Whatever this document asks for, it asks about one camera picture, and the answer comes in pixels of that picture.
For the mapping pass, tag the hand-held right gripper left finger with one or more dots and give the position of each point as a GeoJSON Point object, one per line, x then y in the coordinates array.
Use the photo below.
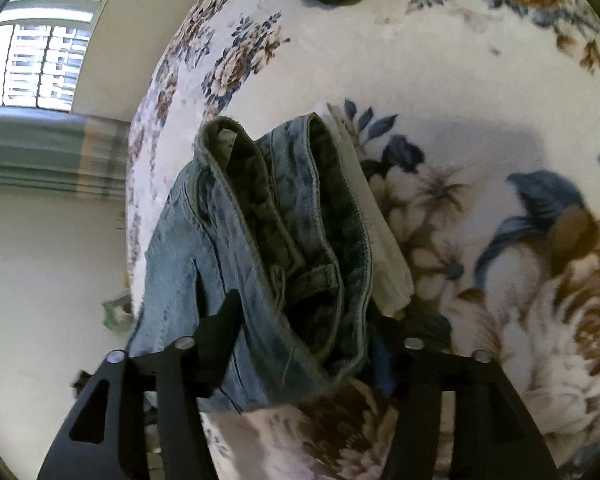
{"type": "Point", "coordinates": [219, 332]}

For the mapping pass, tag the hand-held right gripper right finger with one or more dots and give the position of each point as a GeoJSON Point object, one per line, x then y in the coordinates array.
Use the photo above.
{"type": "Point", "coordinates": [386, 360]}

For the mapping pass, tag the light blue denim pants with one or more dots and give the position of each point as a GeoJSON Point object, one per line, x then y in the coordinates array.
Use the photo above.
{"type": "Point", "coordinates": [260, 270]}

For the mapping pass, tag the small green object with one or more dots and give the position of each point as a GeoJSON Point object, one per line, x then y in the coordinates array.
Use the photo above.
{"type": "Point", "coordinates": [116, 314]}

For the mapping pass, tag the floral printed bed sheet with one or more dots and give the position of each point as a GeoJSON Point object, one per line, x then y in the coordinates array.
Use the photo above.
{"type": "Point", "coordinates": [480, 210]}

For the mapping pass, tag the striped green curtain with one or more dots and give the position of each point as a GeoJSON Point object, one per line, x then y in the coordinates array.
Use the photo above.
{"type": "Point", "coordinates": [50, 150]}

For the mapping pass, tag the window with grille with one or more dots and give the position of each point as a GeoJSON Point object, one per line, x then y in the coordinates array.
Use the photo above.
{"type": "Point", "coordinates": [42, 67]}

